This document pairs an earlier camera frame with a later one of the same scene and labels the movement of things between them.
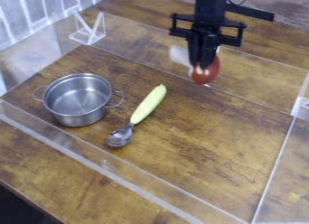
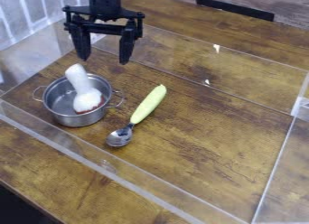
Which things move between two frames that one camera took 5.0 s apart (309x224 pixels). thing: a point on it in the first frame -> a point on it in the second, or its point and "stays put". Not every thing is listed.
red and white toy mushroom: x=202 y=76 -> x=88 y=98
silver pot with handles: x=77 y=98 stays put
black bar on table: x=250 y=12 stays put
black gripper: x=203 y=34 -> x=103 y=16
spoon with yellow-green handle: x=119 y=136 stays put
